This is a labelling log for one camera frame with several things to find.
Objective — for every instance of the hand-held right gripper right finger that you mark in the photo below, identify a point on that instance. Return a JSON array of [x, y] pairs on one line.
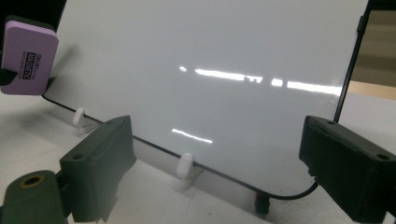
[[348, 168]]

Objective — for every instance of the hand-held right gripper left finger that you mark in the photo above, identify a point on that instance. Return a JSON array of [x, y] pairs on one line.
[[96, 168]]

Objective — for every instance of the purple and black eraser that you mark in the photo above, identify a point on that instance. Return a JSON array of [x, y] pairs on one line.
[[28, 56]]

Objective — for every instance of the white whiteboard with black frame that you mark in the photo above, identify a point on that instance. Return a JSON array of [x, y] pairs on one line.
[[186, 46]]

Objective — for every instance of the white plastic board holder clip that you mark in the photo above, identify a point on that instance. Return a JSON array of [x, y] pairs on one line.
[[78, 115], [185, 165]]

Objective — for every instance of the wooden table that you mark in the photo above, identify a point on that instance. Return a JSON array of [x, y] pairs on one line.
[[373, 90]]

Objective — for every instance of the small dark red board support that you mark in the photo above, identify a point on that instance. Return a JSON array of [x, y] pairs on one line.
[[262, 202]]

